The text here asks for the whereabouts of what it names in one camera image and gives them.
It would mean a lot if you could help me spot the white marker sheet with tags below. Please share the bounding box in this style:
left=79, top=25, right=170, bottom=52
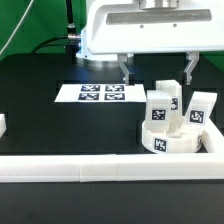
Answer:
left=55, top=84, right=146, bottom=103

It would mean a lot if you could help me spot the white U-shaped fence wall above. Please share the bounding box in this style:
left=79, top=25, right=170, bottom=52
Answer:
left=0, top=121, right=224, bottom=183

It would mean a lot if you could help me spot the black cable on base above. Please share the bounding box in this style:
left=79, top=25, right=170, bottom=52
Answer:
left=31, top=0, right=82, bottom=55

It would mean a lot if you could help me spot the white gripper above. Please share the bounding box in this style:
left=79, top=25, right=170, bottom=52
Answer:
left=86, top=0, right=224, bottom=85

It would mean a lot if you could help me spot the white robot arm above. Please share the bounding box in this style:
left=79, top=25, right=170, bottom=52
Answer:
left=79, top=0, right=224, bottom=84

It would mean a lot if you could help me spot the white round stool seat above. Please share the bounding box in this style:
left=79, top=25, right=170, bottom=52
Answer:
left=142, top=123, right=202, bottom=154

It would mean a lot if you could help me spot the white cable on backdrop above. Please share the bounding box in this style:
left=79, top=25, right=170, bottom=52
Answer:
left=0, top=0, right=35, bottom=56

